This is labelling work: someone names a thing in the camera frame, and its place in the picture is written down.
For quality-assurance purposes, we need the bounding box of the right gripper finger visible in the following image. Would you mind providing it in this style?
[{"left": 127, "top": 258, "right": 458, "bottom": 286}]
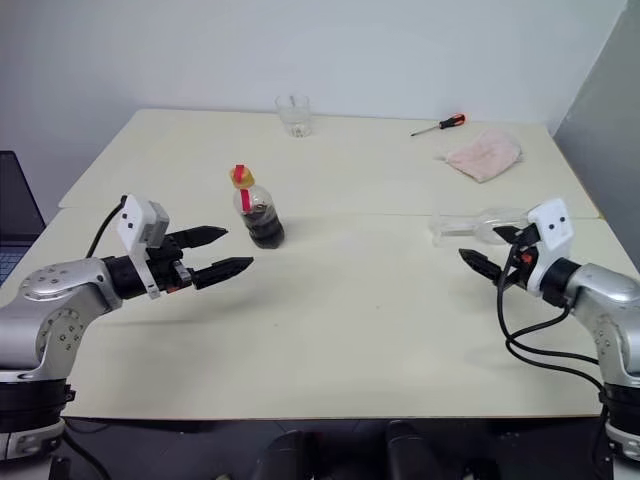
[
  {"left": 491, "top": 224, "right": 525, "bottom": 246},
  {"left": 458, "top": 247, "right": 502, "bottom": 284}
]

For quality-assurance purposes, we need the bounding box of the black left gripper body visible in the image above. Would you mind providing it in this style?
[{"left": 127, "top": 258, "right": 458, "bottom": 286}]
[{"left": 145, "top": 233, "right": 197, "bottom": 296}]

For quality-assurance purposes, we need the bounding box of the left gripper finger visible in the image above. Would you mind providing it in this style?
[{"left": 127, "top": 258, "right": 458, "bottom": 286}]
[
  {"left": 191, "top": 256, "right": 255, "bottom": 292},
  {"left": 172, "top": 225, "right": 231, "bottom": 252}
]

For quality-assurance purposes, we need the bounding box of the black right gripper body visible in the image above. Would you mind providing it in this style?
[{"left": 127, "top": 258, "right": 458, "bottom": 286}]
[{"left": 501, "top": 224, "right": 540, "bottom": 291}]

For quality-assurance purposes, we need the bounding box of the dark soda bottle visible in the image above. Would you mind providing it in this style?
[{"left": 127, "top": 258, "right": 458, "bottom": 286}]
[{"left": 232, "top": 179, "right": 286, "bottom": 250}]

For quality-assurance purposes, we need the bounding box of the yellow bottle cap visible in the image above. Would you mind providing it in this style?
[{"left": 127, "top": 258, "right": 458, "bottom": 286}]
[{"left": 229, "top": 162, "right": 258, "bottom": 191}]

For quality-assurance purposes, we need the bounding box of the pink cloth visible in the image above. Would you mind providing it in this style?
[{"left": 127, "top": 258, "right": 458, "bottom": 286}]
[{"left": 433, "top": 127, "right": 524, "bottom": 184}]

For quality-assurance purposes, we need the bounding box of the grey partition panel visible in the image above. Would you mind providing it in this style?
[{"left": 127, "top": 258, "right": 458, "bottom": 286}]
[{"left": 551, "top": 0, "right": 640, "bottom": 282}]

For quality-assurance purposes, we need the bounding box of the clear glass tumbler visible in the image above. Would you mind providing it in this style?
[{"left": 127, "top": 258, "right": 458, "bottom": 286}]
[{"left": 274, "top": 93, "right": 314, "bottom": 139}]

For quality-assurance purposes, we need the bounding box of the dark laptop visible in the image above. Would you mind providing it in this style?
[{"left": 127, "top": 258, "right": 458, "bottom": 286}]
[{"left": 0, "top": 150, "right": 49, "bottom": 290}]

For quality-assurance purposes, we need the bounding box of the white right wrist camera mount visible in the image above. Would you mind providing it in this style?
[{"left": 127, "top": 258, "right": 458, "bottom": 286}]
[{"left": 524, "top": 197, "right": 574, "bottom": 297}]

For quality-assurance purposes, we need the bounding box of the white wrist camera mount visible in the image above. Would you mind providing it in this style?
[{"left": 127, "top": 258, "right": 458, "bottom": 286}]
[
  {"left": 524, "top": 197, "right": 574, "bottom": 297},
  {"left": 115, "top": 193, "right": 172, "bottom": 301}
]

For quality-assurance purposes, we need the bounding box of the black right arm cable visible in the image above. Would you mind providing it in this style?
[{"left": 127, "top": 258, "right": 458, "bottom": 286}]
[{"left": 496, "top": 249, "right": 609, "bottom": 401}]

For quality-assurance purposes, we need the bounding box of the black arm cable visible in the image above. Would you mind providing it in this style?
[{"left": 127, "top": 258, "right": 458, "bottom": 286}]
[
  {"left": 496, "top": 249, "right": 609, "bottom": 401},
  {"left": 84, "top": 196, "right": 127, "bottom": 261}
]

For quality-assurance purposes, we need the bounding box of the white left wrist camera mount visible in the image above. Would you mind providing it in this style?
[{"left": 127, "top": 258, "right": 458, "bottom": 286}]
[{"left": 115, "top": 193, "right": 172, "bottom": 301}]

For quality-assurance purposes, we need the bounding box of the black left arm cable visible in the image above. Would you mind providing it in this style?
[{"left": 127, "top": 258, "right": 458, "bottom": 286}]
[{"left": 84, "top": 196, "right": 127, "bottom": 261}]

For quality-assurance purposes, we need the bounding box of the red black handled screwdriver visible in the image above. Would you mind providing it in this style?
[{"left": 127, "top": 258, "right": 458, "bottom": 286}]
[{"left": 409, "top": 113, "right": 468, "bottom": 138}]

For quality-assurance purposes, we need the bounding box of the thin black loose cable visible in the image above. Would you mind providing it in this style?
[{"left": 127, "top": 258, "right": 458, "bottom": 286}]
[{"left": 62, "top": 422, "right": 112, "bottom": 480}]

